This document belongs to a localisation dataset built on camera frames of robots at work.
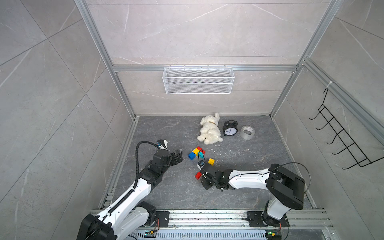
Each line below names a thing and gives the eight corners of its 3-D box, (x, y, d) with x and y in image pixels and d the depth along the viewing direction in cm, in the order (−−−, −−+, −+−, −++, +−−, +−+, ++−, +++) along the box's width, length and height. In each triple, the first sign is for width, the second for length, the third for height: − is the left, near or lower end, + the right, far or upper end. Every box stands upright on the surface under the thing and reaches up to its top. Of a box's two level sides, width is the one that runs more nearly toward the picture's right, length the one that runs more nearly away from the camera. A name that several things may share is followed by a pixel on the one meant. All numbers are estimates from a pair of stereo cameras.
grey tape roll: (241, 139, 108) (243, 135, 105) (239, 128, 114) (240, 125, 111) (255, 139, 108) (257, 135, 105) (251, 128, 114) (253, 125, 111)
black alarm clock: (222, 135, 109) (224, 126, 100) (221, 130, 112) (223, 120, 104) (235, 135, 109) (239, 126, 100) (234, 130, 112) (237, 120, 104)
